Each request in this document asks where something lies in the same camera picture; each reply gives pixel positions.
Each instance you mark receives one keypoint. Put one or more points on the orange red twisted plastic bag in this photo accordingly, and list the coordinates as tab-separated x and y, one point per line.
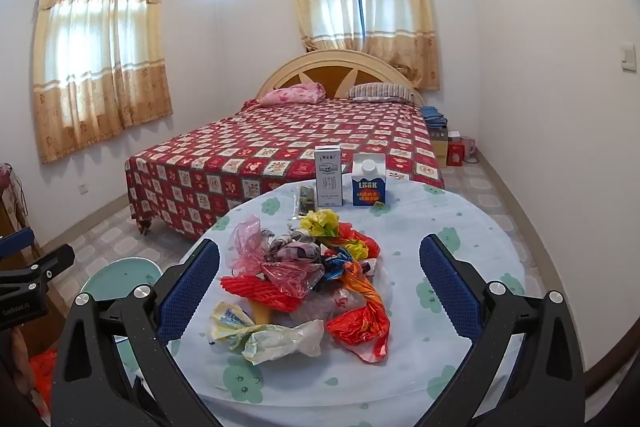
362	332

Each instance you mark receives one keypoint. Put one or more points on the round table floral cloth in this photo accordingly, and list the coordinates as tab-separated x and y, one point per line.
440	217

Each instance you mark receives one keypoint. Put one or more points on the blue candy wrapper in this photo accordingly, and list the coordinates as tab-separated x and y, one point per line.
332	268

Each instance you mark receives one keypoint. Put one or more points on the cream wooden bed headboard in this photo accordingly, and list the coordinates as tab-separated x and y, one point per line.
330	67

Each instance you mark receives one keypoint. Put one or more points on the tall white milk carton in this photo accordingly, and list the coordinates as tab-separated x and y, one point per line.
328	177

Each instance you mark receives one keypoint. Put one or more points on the clear plastic bag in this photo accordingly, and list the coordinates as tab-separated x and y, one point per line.
320	307

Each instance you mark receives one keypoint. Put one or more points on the white wall socket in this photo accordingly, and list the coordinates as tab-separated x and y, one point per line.
80	190

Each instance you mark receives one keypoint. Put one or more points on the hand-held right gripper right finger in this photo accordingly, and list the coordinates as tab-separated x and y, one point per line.
445	287

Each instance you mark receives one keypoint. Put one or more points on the wide beige curtain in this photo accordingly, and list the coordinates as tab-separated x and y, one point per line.
100	57

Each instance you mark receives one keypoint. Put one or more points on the brown wooden cabinet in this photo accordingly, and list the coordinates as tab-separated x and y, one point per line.
10	219

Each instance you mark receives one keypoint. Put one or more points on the dark flat packet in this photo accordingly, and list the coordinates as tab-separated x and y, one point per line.
307	199

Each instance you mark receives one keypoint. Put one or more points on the white yellow printed plastic bag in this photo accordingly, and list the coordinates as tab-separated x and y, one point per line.
227	322

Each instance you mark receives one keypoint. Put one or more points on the checkered cloth rag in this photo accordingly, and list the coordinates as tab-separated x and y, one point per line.
292	249

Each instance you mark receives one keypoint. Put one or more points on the bed with red quilt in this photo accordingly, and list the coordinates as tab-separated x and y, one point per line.
260	147

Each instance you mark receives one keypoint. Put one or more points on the narrow beige curtain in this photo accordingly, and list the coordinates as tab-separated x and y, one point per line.
400	7

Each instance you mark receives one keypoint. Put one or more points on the pink translucent plastic bag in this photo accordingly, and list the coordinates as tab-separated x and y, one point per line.
250	243

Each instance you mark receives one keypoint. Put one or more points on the red foam net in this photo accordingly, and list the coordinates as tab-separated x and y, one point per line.
255	292

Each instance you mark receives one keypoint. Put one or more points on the yellow sponge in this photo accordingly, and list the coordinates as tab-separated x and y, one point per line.
262	313

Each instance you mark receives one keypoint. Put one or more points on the pale green printed plastic bag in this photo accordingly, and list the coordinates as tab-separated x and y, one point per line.
285	341

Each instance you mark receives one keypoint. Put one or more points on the stack of blue cloth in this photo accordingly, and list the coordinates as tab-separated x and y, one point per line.
431	116

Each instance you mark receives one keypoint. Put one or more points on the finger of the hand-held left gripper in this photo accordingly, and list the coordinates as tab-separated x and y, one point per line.
17	243
47	263

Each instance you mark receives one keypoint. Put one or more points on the person's left hand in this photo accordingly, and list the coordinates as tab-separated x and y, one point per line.
22	354

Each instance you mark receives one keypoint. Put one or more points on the yellow plastic wrapper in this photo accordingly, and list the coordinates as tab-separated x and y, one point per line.
320	222

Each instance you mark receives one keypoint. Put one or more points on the blue white capped carton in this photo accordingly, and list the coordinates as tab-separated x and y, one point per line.
369	187

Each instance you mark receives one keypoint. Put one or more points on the cardboard box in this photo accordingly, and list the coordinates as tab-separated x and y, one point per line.
440	149

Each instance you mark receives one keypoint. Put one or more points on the pink floral blanket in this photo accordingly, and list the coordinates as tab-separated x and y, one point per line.
295	94

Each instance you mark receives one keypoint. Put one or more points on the small red box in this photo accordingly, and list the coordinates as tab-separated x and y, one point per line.
456	154

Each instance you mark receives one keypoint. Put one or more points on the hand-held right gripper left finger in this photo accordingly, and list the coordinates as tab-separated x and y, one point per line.
192	292

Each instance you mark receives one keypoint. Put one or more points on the striped pillow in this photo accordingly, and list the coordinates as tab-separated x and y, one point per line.
382	92

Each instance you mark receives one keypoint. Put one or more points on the white wall switch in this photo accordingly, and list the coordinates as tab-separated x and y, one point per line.
628	57

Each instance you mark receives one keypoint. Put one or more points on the red floor plastic bag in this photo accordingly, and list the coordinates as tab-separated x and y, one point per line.
42	372

